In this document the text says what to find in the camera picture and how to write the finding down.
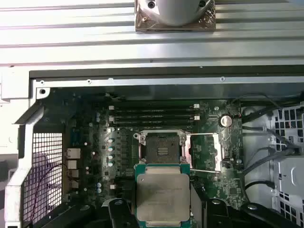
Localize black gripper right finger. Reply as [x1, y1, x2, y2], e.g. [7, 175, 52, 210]
[190, 177, 304, 228]

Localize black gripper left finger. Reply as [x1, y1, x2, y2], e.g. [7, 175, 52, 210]
[34, 179, 137, 228]

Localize silver CPU green rim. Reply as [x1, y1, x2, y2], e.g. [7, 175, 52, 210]
[134, 163, 191, 228]

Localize metal socket cover frame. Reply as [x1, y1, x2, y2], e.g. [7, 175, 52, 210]
[186, 133, 225, 173]

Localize CPU socket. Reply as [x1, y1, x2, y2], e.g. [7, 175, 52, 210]
[139, 130, 193, 167]

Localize black RAM slot white clips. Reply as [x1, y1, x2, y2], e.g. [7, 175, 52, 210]
[109, 115, 200, 121]
[108, 104, 200, 110]

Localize green motherboard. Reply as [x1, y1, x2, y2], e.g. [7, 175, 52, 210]
[46, 86, 244, 214]

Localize silver perforated disk bay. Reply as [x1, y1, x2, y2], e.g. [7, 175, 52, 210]
[270, 101, 304, 225]

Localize round silver coin battery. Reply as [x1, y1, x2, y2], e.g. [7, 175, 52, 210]
[218, 114, 233, 128]

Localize black open PC case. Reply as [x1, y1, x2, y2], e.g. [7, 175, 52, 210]
[0, 64, 304, 228]

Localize thick black wire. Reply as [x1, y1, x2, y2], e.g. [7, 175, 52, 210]
[244, 180, 277, 191]

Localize grey wire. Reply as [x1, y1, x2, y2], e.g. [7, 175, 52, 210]
[241, 122, 304, 155]
[242, 146, 300, 178]

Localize thin purple wire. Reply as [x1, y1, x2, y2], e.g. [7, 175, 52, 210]
[30, 163, 70, 221]

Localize thin black wire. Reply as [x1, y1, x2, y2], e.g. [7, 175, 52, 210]
[227, 93, 285, 111]

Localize square brown base plate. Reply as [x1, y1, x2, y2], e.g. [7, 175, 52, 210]
[134, 0, 217, 33]

